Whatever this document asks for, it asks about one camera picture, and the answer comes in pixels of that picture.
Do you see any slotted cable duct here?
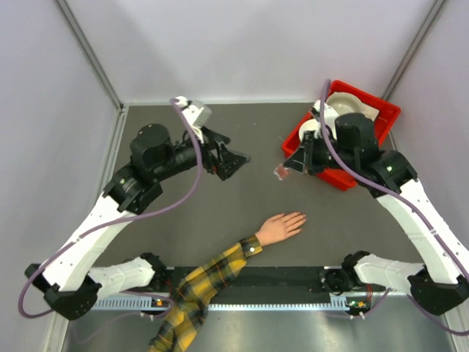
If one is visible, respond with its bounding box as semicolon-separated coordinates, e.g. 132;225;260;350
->
73;295;352;312

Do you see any white tape roll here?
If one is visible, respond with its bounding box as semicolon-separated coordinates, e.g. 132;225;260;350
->
298;119;321;146

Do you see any beige ceramic cup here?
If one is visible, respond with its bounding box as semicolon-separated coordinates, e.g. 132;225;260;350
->
325;92;363;117

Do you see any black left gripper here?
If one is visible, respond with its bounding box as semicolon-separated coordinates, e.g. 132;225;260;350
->
153;125;250;182

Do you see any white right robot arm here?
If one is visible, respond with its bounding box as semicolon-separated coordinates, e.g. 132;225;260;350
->
283;113;468;316

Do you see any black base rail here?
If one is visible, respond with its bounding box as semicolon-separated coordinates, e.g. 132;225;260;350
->
124;265;389;305

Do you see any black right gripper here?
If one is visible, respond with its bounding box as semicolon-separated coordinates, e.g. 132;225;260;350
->
286;130;357;175

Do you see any square floral saucer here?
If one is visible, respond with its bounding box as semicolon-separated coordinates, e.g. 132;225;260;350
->
362;103;380;122

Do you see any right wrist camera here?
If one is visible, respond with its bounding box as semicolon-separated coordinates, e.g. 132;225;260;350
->
310;101;338;139

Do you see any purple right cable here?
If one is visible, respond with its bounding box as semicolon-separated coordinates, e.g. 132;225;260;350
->
319;78;469;337

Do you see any pink nail polish bottle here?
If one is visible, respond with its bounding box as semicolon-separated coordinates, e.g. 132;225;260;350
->
273;164;289;180

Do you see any mannequin hand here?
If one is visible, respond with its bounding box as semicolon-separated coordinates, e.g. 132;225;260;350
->
255;212;307;247

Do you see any purple cable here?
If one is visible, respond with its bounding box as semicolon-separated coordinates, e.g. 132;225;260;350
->
319;78;469;337
18;97;203;319

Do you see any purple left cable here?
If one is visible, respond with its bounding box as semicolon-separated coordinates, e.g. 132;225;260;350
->
18;97;203;319

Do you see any red plastic bin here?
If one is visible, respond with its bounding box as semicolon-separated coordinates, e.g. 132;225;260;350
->
281;80;401;191

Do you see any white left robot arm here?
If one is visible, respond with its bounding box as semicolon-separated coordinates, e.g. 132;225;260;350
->
25;124;251;320

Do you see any yellow plaid sleeve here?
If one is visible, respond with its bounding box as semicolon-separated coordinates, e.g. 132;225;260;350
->
149;235;262;351

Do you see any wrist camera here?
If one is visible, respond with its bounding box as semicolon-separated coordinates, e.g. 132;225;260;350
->
310;101;338;139
171;96;212;144

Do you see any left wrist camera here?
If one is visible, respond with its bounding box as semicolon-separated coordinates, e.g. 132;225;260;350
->
171;96;212;144

